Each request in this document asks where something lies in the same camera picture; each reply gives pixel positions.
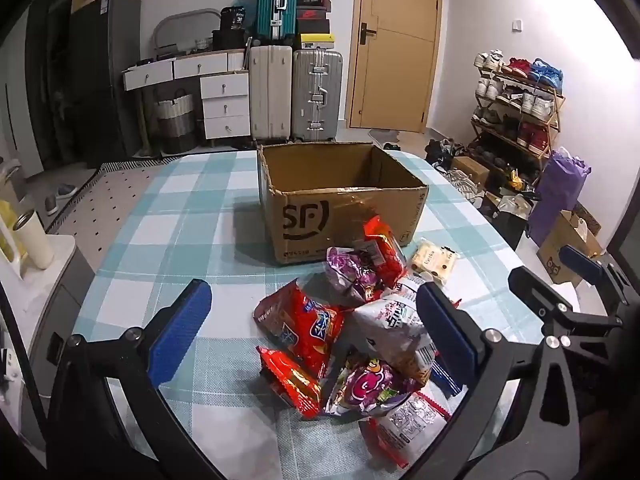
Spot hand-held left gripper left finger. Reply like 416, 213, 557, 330
45, 279, 213, 480

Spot teal suitcase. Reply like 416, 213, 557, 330
256, 0, 299, 43

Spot brown cardboard box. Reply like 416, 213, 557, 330
256, 141, 430, 266

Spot pile of floor shoes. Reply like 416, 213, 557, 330
425, 137, 481, 201

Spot wooden door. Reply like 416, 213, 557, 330
348, 0, 443, 134

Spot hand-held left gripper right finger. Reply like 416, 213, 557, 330
410, 282, 581, 480

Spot red snack packet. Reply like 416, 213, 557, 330
256, 346, 323, 421

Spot black bag with white print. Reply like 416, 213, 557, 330
220, 6, 247, 32

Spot cream thermos cup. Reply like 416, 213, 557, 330
12, 210, 55, 270

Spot oval framed mirror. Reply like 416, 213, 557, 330
152, 8, 221, 56

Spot orange-red snack packet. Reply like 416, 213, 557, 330
362, 216, 408, 288

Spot grey door mat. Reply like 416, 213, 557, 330
370, 128, 401, 148

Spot wooden shoe rack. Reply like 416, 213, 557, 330
470, 67, 566, 181

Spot marble top side cabinet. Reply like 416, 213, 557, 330
0, 232, 77, 456

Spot dark grey refrigerator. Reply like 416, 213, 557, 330
69, 0, 142, 168

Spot small blue snack packet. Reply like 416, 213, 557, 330
430, 360, 463, 397

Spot purple gift bag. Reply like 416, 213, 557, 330
527, 147, 591, 248

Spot white drawer desk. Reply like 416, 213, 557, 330
122, 50, 251, 148

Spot large white snack bag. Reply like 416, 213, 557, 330
352, 277, 436, 387

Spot beige suitcase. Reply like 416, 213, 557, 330
248, 44, 293, 142

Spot silver suitcase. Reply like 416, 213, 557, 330
291, 49, 344, 143

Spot black case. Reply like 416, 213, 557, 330
212, 29, 251, 52

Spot woven laundry basket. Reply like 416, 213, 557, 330
152, 87, 196, 153

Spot yellow and black shoe box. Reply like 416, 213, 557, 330
295, 33, 335, 52

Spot small brown carton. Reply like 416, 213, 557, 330
450, 156, 491, 187

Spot dark glass wardrobe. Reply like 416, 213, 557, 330
25, 0, 72, 168

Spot printed open carton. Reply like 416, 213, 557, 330
537, 210, 603, 286

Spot white packet with red edge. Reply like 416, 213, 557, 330
367, 392, 452, 468

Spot large red chip bag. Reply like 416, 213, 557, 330
253, 280, 346, 378

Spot checked teal tablecloth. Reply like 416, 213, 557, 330
70, 147, 581, 480

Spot cream biscuit packet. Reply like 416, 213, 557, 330
411, 240, 461, 281

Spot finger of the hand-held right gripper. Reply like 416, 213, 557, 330
507, 265, 626, 333
559, 245, 631, 306

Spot rows of shoes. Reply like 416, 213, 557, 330
472, 50, 565, 176

